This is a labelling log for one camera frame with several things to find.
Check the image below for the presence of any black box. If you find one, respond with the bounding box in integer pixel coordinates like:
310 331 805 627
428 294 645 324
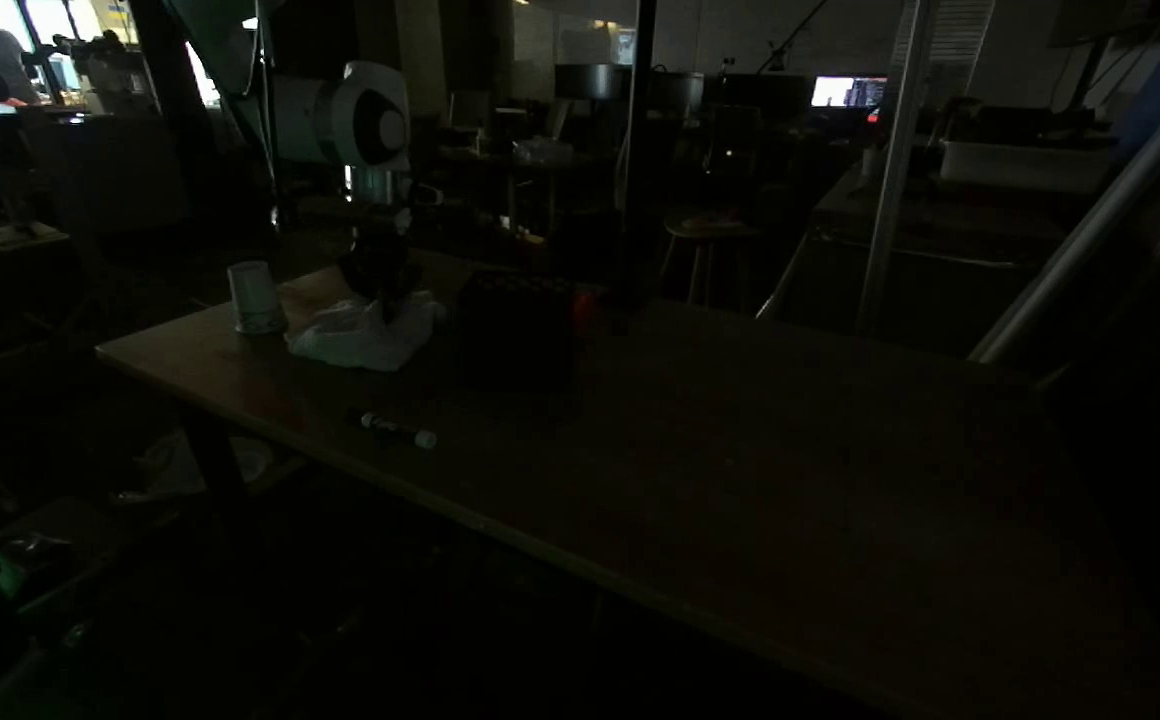
449 270 581 391

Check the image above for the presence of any wooden stool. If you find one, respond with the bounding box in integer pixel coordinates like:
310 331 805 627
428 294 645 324
655 212 772 314

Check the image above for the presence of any slanted metal pole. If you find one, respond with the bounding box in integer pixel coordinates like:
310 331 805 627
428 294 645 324
964 60 1160 372

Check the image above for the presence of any black and white marker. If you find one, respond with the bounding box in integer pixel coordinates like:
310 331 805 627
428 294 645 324
354 410 445 457

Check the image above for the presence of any lit computer monitor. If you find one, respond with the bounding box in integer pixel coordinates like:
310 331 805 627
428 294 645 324
805 67 895 115

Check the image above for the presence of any white cloth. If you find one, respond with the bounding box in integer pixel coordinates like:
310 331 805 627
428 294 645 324
280 280 452 375

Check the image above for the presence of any small white cup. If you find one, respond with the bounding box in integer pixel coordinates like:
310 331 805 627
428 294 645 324
223 257 288 340

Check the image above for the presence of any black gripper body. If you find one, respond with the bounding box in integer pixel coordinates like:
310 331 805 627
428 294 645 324
337 195 422 316

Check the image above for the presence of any upright metal pole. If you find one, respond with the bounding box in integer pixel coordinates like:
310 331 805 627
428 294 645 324
855 0 939 331

